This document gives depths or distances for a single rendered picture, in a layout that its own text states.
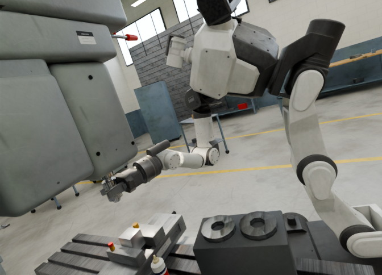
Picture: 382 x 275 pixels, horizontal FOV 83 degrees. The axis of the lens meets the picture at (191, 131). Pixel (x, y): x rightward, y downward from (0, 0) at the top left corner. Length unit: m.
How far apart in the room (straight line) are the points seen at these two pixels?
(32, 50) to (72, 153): 0.23
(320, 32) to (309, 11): 7.11
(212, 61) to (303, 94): 0.34
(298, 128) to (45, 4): 0.85
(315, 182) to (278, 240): 0.45
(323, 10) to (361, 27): 1.11
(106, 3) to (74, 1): 0.12
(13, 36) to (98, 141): 0.28
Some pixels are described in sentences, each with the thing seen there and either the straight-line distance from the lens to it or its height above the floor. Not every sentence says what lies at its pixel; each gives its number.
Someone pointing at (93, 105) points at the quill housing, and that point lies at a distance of 0.65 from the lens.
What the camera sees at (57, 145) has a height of 1.44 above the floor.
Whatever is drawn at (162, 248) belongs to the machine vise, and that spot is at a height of 0.96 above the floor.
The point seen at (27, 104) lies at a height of 1.54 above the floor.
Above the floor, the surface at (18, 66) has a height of 1.62.
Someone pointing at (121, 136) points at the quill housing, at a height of 1.40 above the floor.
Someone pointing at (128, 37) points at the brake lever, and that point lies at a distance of 0.84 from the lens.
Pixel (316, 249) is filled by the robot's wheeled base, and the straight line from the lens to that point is 1.30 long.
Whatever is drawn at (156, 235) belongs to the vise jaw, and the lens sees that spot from 0.85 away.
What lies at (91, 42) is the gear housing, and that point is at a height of 1.67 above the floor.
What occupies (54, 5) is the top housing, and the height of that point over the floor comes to 1.75.
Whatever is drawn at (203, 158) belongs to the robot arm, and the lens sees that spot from 1.01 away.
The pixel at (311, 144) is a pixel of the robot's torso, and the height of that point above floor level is 1.13.
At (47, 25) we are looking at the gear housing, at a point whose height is 1.70.
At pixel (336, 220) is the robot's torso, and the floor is 0.78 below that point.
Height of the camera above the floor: 1.47
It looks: 11 degrees down
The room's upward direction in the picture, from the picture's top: 18 degrees counter-clockwise
